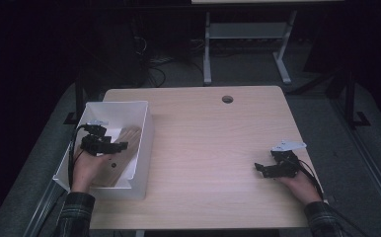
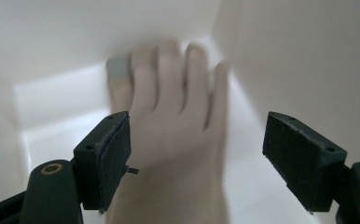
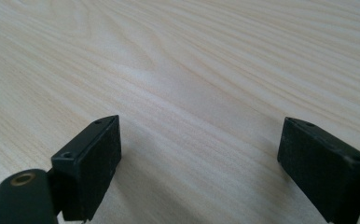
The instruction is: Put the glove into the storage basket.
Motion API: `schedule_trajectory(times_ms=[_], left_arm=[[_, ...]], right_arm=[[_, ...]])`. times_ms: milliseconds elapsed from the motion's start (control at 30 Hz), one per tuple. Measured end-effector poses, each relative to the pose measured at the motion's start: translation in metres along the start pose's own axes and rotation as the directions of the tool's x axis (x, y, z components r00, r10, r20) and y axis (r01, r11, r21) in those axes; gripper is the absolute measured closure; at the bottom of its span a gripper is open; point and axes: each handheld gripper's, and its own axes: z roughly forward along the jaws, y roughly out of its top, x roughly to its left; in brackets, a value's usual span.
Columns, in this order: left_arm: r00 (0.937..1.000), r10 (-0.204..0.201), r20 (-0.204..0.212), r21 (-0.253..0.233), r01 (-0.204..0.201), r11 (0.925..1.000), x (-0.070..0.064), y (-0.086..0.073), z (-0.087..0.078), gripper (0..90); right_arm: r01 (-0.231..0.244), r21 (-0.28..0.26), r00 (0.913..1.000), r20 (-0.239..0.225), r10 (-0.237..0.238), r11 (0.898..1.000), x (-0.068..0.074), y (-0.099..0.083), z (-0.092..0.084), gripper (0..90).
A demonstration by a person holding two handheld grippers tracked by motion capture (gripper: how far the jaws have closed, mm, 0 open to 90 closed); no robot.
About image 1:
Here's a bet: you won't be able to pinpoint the grey metal stand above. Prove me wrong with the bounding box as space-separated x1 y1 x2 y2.
202 10 298 86

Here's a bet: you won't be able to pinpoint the white box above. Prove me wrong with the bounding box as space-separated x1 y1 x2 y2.
52 100 155 200

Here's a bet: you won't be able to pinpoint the person's right hand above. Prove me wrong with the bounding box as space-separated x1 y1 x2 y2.
276 170 323 205

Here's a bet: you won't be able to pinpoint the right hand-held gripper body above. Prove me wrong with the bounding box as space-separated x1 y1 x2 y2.
266 140 308 179

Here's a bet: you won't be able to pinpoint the black metal stand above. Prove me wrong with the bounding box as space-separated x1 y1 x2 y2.
63 74 88 125
342 71 372 128

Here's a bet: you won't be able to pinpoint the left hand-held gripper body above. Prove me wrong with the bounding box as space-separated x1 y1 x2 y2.
80 118 117 157

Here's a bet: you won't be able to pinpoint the aluminium rail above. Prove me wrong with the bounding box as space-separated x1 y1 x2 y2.
23 180 71 237
332 98 381 226

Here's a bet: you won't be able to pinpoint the person's left hand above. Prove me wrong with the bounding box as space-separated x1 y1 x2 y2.
70 148 113 194

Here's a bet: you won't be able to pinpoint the black floor cables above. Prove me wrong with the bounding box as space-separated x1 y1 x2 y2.
131 35 167 89

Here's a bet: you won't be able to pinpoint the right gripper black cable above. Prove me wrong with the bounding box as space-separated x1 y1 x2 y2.
290 157 372 237

